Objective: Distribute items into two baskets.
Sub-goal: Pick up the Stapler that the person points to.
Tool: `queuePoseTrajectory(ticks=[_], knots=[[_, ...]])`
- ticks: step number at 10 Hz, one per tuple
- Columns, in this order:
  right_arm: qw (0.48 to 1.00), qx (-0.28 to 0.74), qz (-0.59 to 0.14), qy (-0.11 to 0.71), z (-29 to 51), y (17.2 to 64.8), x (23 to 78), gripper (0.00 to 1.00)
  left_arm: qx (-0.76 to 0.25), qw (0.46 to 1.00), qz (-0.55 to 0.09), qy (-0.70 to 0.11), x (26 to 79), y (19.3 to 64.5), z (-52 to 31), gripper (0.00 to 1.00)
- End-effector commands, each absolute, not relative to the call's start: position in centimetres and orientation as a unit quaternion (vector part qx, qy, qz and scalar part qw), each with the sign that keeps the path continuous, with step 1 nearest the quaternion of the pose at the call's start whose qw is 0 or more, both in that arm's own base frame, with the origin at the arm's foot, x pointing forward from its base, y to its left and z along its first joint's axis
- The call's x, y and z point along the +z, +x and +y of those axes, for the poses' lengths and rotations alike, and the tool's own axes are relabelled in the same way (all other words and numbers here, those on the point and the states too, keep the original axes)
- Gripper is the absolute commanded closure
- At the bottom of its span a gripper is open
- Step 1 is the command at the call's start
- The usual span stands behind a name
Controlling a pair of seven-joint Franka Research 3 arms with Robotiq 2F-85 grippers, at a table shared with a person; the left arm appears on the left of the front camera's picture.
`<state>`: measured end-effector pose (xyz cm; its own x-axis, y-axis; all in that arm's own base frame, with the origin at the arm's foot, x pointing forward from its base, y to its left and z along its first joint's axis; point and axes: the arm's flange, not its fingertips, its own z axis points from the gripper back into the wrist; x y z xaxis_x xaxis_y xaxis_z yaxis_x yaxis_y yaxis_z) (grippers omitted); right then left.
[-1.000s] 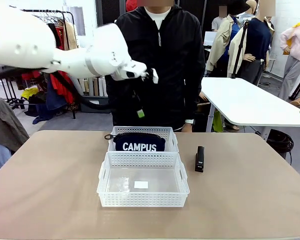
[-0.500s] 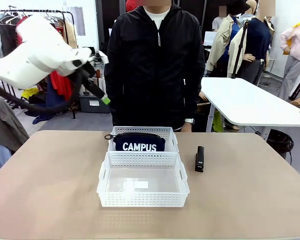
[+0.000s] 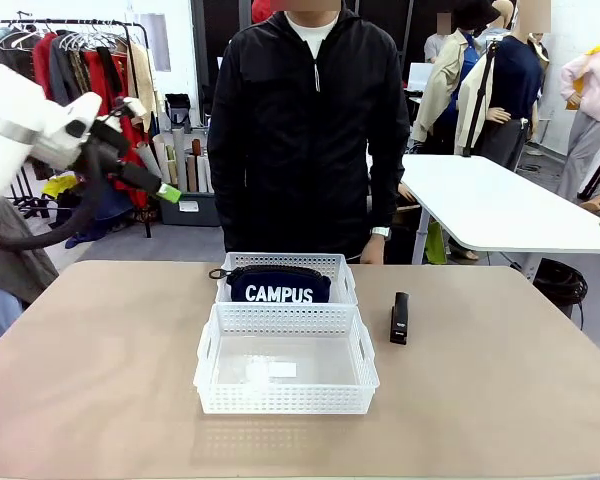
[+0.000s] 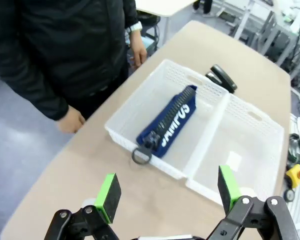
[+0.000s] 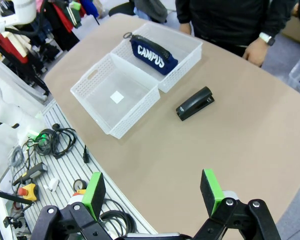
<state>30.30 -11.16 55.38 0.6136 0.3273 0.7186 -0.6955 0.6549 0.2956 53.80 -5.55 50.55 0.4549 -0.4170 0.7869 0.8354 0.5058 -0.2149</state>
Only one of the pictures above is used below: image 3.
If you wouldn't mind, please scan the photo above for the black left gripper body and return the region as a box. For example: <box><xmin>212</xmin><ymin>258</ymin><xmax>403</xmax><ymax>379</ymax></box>
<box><xmin>77</xmin><ymin>117</ymin><xmax>132</xmax><ymax>177</ymax></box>

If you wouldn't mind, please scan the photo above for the navy CAMPUS zipper pouch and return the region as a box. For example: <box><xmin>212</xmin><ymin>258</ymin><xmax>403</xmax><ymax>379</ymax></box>
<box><xmin>208</xmin><ymin>265</ymin><xmax>332</xmax><ymax>304</ymax></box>

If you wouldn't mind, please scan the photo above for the black stapler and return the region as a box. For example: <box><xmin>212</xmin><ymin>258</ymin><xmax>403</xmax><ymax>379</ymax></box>
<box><xmin>389</xmin><ymin>292</ymin><xmax>410</xmax><ymax>345</ymax></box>

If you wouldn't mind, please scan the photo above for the person's left forearm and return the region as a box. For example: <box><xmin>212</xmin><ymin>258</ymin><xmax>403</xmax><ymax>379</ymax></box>
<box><xmin>367</xmin><ymin>149</ymin><xmax>412</xmax><ymax>232</ymax></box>

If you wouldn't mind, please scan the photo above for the person's right forearm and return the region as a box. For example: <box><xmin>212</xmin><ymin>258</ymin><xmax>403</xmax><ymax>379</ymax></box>
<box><xmin>208</xmin><ymin>159</ymin><xmax>251</xmax><ymax>255</ymax></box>

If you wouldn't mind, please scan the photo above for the person's left hand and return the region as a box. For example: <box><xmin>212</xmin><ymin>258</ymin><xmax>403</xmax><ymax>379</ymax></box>
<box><xmin>359</xmin><ymin>235</ymin><xmax>387</xmax><ymax>265</ymax></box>

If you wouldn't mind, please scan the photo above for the leaning grey paper roll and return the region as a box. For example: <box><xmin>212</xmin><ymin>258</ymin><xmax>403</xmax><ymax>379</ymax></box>
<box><xmin>132</xmin><ymin>140</ymin><xmax>169</xmax><ymax>192</ymax></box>

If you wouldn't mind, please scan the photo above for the red hanging dress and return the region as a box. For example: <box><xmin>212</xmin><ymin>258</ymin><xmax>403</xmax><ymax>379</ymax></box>
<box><xmin>82</xmin><ymin>49</ymin><xmax>151</xmax><ymax>209</ymax></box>

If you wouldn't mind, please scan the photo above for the beige paper roll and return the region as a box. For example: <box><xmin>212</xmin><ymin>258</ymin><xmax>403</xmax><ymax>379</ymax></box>
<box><xmin>152</xmin><ymin>132</ymin><xmax>177</xmax><ymax>189</ymax></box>

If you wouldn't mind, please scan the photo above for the navy hanging garment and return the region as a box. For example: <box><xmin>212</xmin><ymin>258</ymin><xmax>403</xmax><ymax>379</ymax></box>
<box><xmin>92</xmin><ymin>187</ymin><xmax>137</xmax><ymax>227</ymax></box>

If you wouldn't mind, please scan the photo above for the tall grey paper roll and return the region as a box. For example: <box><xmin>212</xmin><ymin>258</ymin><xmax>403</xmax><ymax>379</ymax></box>
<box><xmin>171</xmin><ymin>126</ymin><xmax>189</xmax><ymax>194</ymax></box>

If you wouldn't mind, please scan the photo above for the grey storage bin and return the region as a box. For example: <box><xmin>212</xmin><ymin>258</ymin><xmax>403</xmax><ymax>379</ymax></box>
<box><xmin>158</xmin><ymin>191</ymin><xmax>222</xmax><ymax>228</ymax></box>

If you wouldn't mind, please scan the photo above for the yellow cloth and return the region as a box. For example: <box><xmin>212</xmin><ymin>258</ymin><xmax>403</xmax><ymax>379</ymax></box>
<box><xmin>41</xmin><ymin>174</ymin><xmax>77</xmax><ymax>200</ymax></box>

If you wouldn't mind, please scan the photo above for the brown paper roll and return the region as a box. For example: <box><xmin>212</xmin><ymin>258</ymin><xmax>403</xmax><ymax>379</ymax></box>
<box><xmin>191</xmin><ymin>138</ymin><xmax>203</xmax><ymax>194</ymax></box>

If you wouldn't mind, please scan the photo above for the beige hanging garment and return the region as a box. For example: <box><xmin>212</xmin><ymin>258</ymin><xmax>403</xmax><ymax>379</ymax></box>
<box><xmin>113</xmin><ymin>42</ymin><xmax>161</xmax><ymax>134</ymax></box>

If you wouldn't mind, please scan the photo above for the black hanging scarf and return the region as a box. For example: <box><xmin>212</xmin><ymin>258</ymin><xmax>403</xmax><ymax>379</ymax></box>
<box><xmin>96</xmin><ymin>46</ymin><xmax>125</xmax><ymax>109</ymax></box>

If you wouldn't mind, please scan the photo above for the grey hanging jacket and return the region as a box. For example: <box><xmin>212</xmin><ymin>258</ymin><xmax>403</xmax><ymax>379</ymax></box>
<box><xmin>48</xmin><ymin>33</ymin><xmax>89</xmax><ymax>106</ymax></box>

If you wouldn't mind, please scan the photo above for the red hanging jacket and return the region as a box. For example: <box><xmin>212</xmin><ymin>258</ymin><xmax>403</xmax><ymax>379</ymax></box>
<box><xmin>31</xmin><ymin>32</ymin><xmax>57</xmax><ymax>104</ymax></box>

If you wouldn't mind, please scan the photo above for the white background table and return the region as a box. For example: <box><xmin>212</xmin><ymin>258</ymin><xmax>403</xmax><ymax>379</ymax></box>
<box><xmin>398</xmin><ymin>153</ymin><xmax>600</xmax><ymax>284</ymax></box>

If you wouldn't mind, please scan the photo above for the dark grey hanging garment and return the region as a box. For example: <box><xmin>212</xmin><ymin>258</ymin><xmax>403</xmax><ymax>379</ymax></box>
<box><xmin>0</xmin><ymin>32</ymin><xmax>37</xmax><ymax>84</ymax></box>

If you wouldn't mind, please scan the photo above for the black clothes rack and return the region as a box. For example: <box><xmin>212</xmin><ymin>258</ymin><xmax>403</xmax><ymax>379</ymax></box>
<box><xmin>0</xmin><ymin>18</ymin><xmax>154</xmax><ymax>239</ymax></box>

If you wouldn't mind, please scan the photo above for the mannequin in pink top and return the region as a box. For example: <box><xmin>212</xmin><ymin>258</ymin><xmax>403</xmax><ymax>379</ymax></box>
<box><xmin>556</xmin><ymin>19</ymin><xmax>600</xmax><ymax>202</ymax></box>

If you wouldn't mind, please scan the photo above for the grey-brown jacket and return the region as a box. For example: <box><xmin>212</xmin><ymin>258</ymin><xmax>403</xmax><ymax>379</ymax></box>
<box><xmin>0</xmin><ymin>197</ymin><xmax>60</xmax><ymax>306</ymax></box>

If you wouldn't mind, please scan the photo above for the person in black jacket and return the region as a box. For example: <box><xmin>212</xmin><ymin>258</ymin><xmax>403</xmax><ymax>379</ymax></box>
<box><xmin>207</xmin><ymin>4</ymin><xmax>412</xmax><ymax>259</ymax></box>

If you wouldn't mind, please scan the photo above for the mannequin in navy top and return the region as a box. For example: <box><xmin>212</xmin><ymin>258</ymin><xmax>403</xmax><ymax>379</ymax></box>
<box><xmin>472</xmin><ymin>0</ymin><xmax>552</xmax><ymax>172</ymax></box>

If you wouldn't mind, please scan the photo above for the green bag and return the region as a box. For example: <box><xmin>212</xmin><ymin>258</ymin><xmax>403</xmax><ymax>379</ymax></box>
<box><xmin>425</xmin><ymin>219</ymin><xmax>449</xmax><ymax>265</ymax></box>

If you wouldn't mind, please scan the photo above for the black tripod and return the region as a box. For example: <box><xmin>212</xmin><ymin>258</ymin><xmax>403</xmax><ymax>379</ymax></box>
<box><xmin>462</xmin><ymin>42</ymin><xmax>501</xmax><ymax>159</ymax></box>

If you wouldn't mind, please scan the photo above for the light blue cloth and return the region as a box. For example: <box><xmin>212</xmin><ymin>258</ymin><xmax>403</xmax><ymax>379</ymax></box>
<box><xmin>0</xmin><ymin>279</ymin><xmax>26</xmax><ymax>342</ymax></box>

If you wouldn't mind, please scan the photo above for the mannequin in beige coat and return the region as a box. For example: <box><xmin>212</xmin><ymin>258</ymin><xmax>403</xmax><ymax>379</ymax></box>
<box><xmin>411</xmin><ymin>0</ymin><xmax>502</xmax><ymax>156</ymax></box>

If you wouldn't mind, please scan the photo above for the person's white t-shirt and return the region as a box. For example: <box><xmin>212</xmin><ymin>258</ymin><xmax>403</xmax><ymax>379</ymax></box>
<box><xmin>284</xmin><ymin>10</ymin><xmax>340</xmax><ymax>57</ymax></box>

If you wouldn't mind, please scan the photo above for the white perforated plastic basket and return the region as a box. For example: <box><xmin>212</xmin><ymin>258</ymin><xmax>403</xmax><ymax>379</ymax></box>
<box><xmin>193</xmin><ymin>302</ymin><xmax>381</xmax><ymax>416</ymax></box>
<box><xmin>214</xmin><ymin>252</ymin><xmax>360</xmax><ymax>306</ymax></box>

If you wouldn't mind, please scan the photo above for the white board panel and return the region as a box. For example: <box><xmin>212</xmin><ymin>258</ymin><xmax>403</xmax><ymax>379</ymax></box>
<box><xmin>408</xmin><ymin>62</ymin><xmax>436</xmax><ymax>95</ymax></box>

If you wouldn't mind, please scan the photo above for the bystander in white shirt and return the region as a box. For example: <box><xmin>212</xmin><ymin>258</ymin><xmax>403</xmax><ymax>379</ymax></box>
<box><xmin>423</xmin><ymin>12</ymin><xmax>454</xmax><ymax>65</ymax></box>

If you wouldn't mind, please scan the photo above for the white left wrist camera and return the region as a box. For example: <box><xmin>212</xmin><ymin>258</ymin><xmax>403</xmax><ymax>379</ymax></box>
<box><xmin>109</xmin><ymin>96</ymin><xmax>148</xmax><ymax>122</ymax></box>

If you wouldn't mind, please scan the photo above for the black cable coil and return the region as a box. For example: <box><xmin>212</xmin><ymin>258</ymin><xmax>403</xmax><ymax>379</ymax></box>
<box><xmin>532</xmin><ymin>258</ymin><xmax>589</xmax><ymax>307</ymax></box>

